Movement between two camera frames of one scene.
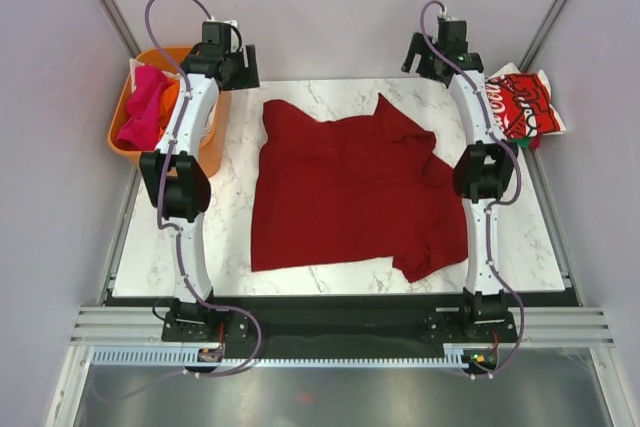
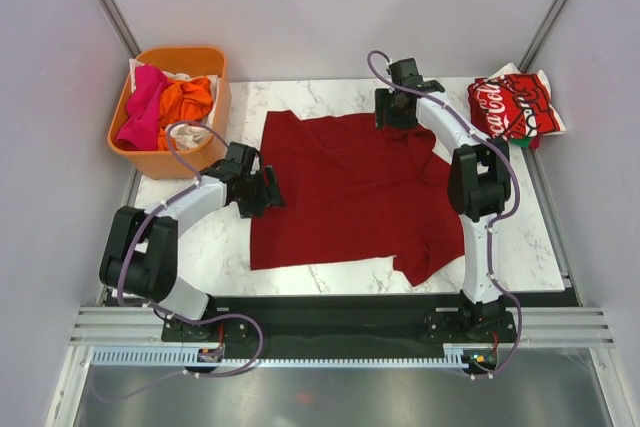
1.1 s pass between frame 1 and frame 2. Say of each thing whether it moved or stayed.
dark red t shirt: stayed
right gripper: moved
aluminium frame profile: stayed
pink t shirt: stayed
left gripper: moved
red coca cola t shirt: stayed
